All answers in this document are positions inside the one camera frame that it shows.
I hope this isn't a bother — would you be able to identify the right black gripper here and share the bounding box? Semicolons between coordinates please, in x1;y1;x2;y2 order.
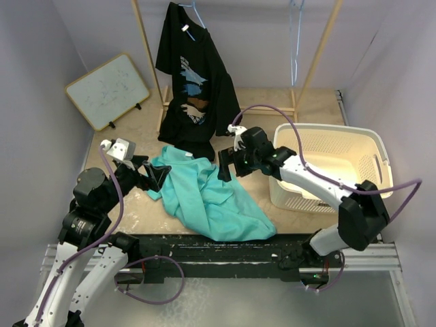
218;144;260;183

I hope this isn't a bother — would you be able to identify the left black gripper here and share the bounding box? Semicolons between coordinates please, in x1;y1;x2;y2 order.
99;154;170;213

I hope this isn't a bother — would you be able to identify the teal t shirt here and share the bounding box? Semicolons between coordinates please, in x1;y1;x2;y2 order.
148;146;277;242

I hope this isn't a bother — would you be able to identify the black t shirt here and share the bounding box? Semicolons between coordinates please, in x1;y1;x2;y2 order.
155;2;240;161

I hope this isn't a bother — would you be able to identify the light blue wire hanger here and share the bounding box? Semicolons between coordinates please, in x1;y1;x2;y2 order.
289;0;305;87

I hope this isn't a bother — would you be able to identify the blue hanger of black shirt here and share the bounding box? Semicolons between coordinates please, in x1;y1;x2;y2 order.
178;1;206;42

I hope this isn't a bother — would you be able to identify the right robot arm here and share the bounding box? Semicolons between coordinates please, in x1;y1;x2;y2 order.
218;125;390;266

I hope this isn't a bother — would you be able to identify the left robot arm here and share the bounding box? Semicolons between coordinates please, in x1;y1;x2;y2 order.
15;155;171;326

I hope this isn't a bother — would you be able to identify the wooden clothes rack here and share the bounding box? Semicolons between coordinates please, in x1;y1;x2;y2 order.
131;1;343;132

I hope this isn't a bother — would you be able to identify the small whiteboard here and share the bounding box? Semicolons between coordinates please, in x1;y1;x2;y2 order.
65;53;150;131

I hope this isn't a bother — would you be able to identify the white laundry basket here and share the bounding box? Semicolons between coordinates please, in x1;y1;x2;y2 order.
269;123;393;214

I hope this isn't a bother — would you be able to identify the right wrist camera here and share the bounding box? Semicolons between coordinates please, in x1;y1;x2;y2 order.
228;124;247;151

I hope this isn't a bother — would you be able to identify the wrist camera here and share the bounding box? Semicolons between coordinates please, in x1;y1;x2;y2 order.
228;124;247;151
100;138;136;170

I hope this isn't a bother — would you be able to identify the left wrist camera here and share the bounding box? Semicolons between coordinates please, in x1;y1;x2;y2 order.
100;138;136;170

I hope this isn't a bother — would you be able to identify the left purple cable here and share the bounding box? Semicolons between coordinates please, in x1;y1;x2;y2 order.
33;142;124;324

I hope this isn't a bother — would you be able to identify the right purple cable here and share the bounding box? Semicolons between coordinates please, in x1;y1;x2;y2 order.
232;104;423;225

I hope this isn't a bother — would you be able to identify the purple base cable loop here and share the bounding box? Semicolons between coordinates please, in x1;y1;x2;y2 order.
113;254;187;305

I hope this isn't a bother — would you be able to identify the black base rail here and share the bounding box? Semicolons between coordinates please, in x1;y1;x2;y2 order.
116;234;342;285

